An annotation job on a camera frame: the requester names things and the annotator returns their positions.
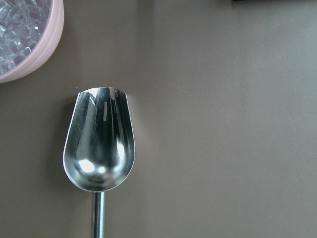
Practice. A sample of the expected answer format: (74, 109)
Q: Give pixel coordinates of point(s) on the metal ice scoop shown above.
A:
(99, 150)

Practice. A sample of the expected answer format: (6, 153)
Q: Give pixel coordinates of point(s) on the pink bowl with ice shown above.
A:
(30, 31)

